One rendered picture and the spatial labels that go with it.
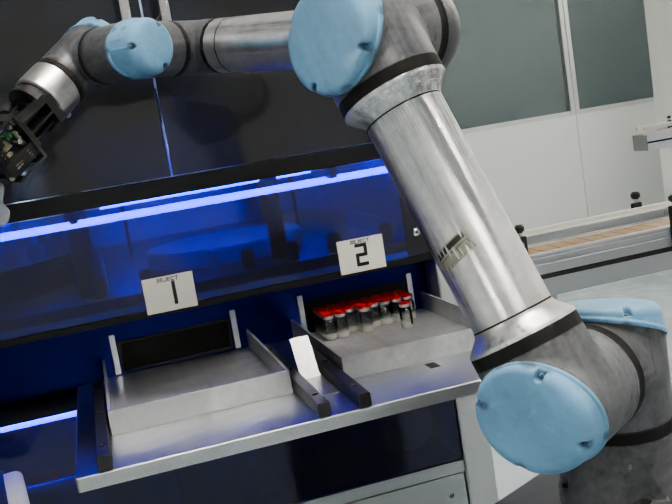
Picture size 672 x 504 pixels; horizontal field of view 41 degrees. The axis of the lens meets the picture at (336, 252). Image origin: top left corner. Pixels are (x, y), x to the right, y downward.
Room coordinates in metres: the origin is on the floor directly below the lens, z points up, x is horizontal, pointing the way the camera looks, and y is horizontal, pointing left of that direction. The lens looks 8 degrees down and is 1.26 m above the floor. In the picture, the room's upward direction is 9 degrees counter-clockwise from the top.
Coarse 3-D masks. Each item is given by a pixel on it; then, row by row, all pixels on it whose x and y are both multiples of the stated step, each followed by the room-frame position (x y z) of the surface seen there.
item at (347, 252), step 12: (348, 240) 1.57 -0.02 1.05; (360, 240) 1.58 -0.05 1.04; (372, 240) 1.58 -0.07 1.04; (348, 252) 1.57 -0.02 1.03; (360, 252) 1.58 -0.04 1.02; (372, 252) 1.58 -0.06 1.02; (384, 252) 1.59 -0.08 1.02; (348, 264) 1.57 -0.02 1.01; (372, 264) 1.58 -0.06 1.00; (384, 264) 1.59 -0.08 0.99
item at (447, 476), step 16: (448, 464) 1.60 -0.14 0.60; (384, 480) 1.57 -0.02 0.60; (400, 480) 1.58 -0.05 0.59; (416, 480) 1.59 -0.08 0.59; (432, 480) 1.60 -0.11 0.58; (448, 480) 1.60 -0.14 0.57; (464, 480) 1.61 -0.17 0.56; (320, 496) 1.55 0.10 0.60; (336, 496) 1.55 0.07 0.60; (352, 496) 1.56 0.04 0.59; (368, 496) 1.56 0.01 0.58; (384, 496) 1.57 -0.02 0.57; (400, 496) 1.58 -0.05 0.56; (416, 496) 1.59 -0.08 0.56; (432, 496) 1.59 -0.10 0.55; (448, 496) 1.60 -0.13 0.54; (464, 496) 1.61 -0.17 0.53
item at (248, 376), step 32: (224, 352) 1.59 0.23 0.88; (256, 352) 1.52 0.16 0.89; (128, 384) 1.47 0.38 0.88; (160, 384) 1.44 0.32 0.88; (192, 384) 1.40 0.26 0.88; (224, 384) 1.25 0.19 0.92; (256, 384) 1.26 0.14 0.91; (288, 384) 1.27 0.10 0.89; (128, 416) 1.22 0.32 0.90; (160, 416) 1.23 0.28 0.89; (192, 416) 1.24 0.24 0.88
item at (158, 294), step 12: (168, 276) 1.49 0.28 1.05; (180, 276) 1.50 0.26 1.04; (192, 276) 1.50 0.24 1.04; (144, 288) 1.48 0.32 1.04; (156, 288) 1.49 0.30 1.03; (168, 288) 1.49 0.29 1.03; (180, 288) 1.50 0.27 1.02; (192, 288) 1.50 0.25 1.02; (156, 300) 1.49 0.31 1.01; (168, 300) 1.49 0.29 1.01; (180, 300) 1.50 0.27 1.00; (192, 300) 1.50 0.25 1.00; (156, 312) 1.48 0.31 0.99
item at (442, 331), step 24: (432, 312) 1.64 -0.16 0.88; (456, 312) 1.52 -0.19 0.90; (312, 336) 1.46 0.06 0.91; (360, 336) 1.54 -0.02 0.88; (384, 336) 1.52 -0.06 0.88; (408, 336) 1.49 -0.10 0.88; (432, 336) 1.33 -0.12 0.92; (456, 336) 1.34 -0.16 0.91; (336, 360) 1.33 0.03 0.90; (360, 360) 1.30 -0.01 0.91; (384, 360) 1.31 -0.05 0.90; (408, 360) 1.32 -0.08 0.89
